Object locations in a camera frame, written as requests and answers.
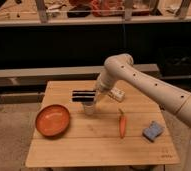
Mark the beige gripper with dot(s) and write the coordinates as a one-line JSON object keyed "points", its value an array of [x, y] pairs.
{"points": [[98, 96]]}

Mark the black striped eraser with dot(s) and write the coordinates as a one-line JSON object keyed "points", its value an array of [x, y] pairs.
{"points": [[83, 96]]}

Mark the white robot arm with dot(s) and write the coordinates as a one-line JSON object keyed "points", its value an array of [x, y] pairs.
{"points": [[173, 99]]}

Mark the white bottle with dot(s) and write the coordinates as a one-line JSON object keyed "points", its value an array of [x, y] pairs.
{"points": [[117, 94]]}

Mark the orange carrot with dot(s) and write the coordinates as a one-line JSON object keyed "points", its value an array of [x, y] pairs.
{"points": [[122, 124]]}

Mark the wooden table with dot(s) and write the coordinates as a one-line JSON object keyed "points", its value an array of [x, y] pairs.
{"points": [[94, 140]]}

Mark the orange plate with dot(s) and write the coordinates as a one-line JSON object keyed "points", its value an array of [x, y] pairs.
{"points": [[52, 120]]}

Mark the blue sponge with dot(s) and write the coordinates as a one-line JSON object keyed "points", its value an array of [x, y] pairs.
{"points": [[153, 131]]}

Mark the metal rail beam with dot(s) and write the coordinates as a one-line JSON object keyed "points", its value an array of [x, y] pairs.
{"points": [[40, 76]]}

